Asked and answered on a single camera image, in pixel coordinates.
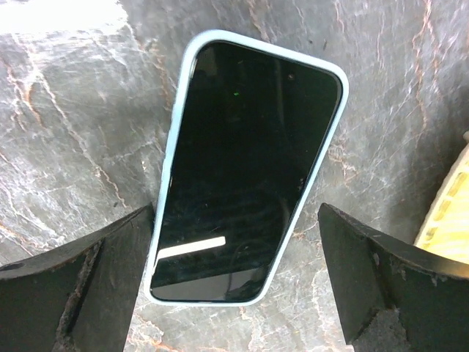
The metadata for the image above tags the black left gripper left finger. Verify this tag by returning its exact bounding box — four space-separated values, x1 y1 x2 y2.
1 205 154 351

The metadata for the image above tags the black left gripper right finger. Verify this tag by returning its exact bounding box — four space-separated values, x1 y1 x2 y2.
318 203 468 351

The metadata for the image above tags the smartphone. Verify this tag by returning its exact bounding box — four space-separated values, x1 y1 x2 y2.
143 29 349 307

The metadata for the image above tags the yellow bamboo tray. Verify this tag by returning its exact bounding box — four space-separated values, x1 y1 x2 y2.
414 146 469 264

